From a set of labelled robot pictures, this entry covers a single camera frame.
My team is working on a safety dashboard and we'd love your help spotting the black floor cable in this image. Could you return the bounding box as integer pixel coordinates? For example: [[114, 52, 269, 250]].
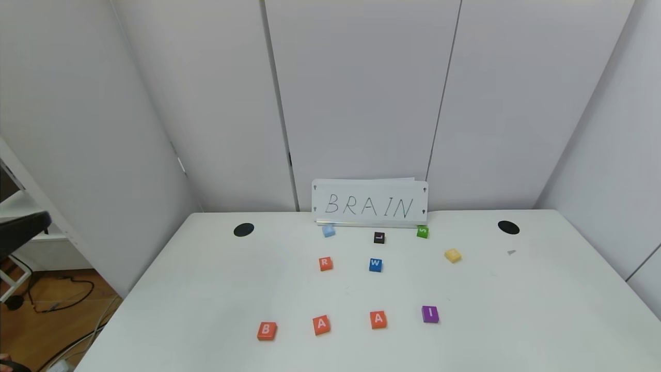
[[4, 253, 96, 314]]

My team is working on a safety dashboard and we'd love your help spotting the white floor cable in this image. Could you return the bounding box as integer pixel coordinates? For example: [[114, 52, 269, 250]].
[[36, 294, 122, 372]]

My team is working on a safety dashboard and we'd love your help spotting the person forearm black sleeve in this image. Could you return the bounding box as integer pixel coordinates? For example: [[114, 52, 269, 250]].
[[0, 211, 52, 260]]

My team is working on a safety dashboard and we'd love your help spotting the white BRAIN sign board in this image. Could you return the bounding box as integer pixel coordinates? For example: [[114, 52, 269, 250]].
[[311, 179, 429, 226]]

